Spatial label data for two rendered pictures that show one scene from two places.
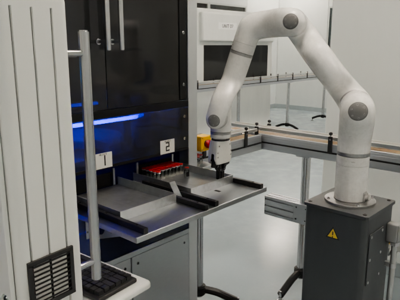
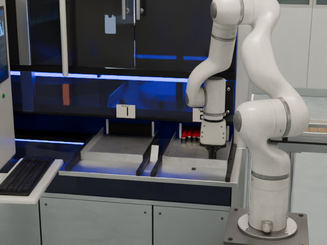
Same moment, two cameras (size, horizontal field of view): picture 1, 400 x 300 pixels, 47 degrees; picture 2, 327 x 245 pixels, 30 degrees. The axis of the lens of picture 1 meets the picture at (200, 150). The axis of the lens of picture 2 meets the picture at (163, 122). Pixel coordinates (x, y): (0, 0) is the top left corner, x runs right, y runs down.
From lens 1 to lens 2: 200 cm
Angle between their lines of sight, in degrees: 56
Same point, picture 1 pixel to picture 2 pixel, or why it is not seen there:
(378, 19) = not seen: outside the picture
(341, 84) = (267, 87)
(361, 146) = (257, 164)
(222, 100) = (191, 79)
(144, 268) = (167, 221)
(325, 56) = (246, 52)
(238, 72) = (213, 54)
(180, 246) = (216, 220)
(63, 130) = not seen: outside the picture
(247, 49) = (216, 32)
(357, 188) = (254, 211)
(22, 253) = not seen: outside the picture
